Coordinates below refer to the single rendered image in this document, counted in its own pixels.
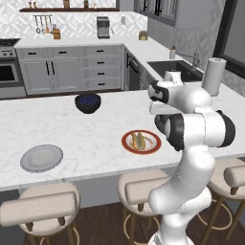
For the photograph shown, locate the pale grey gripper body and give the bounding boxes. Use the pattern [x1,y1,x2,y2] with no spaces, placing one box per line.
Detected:
[148,100,183,116]

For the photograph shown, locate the tan bun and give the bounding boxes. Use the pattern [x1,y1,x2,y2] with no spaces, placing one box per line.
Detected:
[130,131,147,151]

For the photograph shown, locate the red rimmed white plate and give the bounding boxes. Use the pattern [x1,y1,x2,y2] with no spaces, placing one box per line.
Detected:
[121,129,163,156]

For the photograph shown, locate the black bowl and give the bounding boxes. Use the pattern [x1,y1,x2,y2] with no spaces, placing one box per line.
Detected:
[74,93,102,115]

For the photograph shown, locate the grey plate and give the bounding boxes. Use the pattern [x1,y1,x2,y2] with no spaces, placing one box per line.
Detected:
[19,144,64,174]

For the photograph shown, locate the dark sink basin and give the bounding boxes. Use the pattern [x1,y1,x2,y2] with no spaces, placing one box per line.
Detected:
[146,59,205,83]

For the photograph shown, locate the dark dishwasher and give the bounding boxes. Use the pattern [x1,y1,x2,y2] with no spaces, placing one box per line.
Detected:
[123,52,142,92]

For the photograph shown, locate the grey tap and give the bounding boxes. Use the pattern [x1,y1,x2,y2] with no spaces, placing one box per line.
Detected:
[176,51,202,72]

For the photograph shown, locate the white soap dispenser bottle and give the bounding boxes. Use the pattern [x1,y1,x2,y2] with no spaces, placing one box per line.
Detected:
[168,44,177,60]

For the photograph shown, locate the white paper towel roll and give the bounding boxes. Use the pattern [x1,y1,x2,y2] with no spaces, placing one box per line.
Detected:
[202,56,228,97]

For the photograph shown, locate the small potted plant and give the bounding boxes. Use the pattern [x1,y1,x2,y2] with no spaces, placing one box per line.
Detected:
[138,30,149,42]

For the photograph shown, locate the beige round bar stool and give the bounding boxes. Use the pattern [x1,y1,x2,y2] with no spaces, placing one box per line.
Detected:
[196,157,245,245]
[0,182,81,245]
[117,168,180,245]

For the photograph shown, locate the grey coffee machine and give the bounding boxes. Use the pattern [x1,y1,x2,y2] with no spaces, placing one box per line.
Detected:
[96,15,115,40]

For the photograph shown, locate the grey base cupboard run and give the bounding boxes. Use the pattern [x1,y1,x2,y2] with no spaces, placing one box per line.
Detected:
[15,44,125,97]

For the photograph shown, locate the black framed window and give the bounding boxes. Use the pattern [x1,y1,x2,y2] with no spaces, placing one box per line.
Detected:
[212,0,245,79]

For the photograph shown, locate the wooden knife block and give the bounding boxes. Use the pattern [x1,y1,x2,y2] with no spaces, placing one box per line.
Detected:
[51,27,62,41]

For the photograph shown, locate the steel oven with hob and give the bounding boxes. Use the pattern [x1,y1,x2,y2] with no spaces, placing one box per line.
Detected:
[0,37,28,100]

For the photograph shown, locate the grey wall cupboards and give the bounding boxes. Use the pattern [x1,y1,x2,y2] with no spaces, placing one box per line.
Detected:
[133,0,180,27]

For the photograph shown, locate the dark wooden wall shelf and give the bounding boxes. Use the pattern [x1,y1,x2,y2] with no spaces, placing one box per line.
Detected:
[18,7,121,13]

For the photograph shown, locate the rail with hanging tools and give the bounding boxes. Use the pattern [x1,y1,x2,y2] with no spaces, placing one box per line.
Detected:
[32,13,54,35]

